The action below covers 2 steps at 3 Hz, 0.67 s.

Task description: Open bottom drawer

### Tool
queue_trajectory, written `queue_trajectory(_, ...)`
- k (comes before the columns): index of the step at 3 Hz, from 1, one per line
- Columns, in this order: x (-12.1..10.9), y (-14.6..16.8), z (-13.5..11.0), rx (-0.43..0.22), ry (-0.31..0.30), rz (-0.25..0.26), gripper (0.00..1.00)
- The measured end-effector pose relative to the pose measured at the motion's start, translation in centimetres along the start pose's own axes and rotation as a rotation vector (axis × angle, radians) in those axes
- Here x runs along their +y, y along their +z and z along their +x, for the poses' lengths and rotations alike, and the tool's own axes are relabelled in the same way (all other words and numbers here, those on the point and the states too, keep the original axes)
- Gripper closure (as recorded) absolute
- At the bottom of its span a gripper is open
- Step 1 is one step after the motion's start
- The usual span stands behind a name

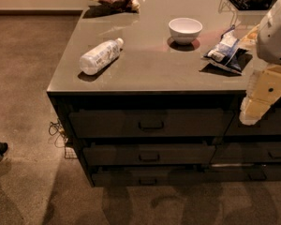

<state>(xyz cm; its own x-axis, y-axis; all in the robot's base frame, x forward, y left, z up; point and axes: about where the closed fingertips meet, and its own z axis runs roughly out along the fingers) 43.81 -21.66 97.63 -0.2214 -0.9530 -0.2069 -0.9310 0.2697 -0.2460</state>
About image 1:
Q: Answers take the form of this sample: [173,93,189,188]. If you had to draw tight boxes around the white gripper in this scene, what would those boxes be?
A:
[239,64,281,126]

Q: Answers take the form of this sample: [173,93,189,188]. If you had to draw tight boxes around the drawer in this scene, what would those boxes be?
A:
[91,166,206,187]
[204,164,281,182]
[226,108,281,136]
[68,109,234,138]
[82,142,215,165]
[211,142,281,163]

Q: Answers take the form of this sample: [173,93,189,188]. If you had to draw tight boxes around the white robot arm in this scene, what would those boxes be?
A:
[239,0,281,126]

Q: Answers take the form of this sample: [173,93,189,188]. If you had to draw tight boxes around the dark grey drawer cabinet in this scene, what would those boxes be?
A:
[47,0,281,185]

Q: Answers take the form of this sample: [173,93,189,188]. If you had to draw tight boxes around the blue white snack bag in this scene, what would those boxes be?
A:
[203,25,247,75]

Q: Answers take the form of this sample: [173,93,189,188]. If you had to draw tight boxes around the white ceramic bowl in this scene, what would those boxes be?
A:
[169,18,202,45]

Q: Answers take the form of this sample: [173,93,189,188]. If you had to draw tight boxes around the clear plastic bottle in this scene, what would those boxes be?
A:
[80,38,124,75]

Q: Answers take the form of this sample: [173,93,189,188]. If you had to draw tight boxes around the cables on floor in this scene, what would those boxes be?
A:
[48,118,69,148]

